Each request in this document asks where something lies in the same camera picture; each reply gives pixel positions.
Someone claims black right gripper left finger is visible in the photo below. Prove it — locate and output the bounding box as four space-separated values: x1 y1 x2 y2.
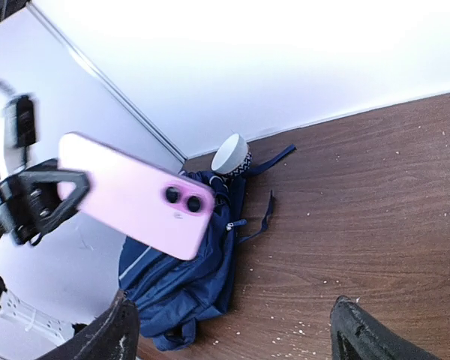
41 290 140 360

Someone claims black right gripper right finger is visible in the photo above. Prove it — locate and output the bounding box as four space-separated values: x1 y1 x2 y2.
330 295 436 360

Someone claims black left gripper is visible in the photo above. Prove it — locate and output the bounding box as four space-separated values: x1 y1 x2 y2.
0 159 91 245

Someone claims navy blue student backpack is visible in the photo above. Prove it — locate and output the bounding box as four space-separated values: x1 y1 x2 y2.
118 145 296 351

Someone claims pink smartphone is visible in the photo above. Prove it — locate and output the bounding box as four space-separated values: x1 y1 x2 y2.
58 133 215 260

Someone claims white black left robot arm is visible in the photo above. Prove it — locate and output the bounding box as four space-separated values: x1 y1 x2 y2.
0 159 91 346

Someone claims white patterned ceramic bowl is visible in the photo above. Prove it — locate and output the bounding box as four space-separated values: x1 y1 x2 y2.
211 133 252 177

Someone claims left aluminium frame post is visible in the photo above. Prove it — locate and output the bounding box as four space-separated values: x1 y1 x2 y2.
25 1 187 164

